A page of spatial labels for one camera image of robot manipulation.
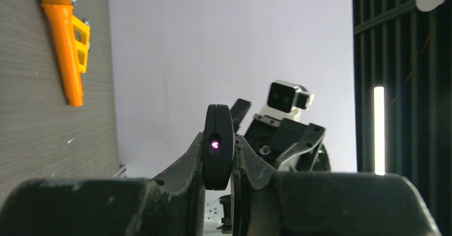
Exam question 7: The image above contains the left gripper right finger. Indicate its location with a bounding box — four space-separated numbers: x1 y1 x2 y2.
231 136 440 235

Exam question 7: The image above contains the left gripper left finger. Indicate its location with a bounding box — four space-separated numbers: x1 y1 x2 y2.
1 134 205 235

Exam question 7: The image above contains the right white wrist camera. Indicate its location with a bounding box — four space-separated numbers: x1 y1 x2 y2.
259 80 314 122

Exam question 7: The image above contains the black remote control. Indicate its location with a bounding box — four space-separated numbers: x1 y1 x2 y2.
202 104 235 191

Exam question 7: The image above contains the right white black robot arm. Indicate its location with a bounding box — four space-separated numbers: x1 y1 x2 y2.
244 113 331 172

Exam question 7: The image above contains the orange plastic handle tool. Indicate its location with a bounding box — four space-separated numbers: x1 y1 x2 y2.
41 0 83 107

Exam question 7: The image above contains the left bright light strip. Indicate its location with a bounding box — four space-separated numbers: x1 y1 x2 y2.
373 86 385 175

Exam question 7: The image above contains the yellow triangular plastic frame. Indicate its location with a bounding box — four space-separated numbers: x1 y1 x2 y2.
72 15 91 74

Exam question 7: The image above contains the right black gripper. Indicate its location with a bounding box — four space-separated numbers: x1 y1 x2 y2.
230 99 327 172

